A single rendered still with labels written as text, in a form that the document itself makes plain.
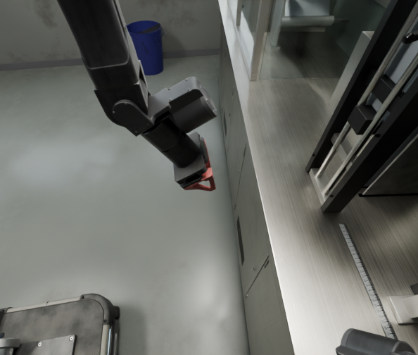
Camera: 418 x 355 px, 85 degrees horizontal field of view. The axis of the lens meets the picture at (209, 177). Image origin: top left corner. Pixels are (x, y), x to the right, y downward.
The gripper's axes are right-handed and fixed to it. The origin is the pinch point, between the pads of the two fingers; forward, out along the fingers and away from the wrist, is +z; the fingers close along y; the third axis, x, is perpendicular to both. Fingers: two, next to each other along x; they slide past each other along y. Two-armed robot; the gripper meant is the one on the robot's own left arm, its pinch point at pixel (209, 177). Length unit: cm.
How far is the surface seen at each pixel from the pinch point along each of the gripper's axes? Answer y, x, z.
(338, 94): 37, -44, 34
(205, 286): 1, 53, 90
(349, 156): -1.2, -29.3, 13.4
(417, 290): -28, -29, 32
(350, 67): 38, -49, 25
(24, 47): 297, 194, -18
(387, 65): 4.1, -39.1, -1.4
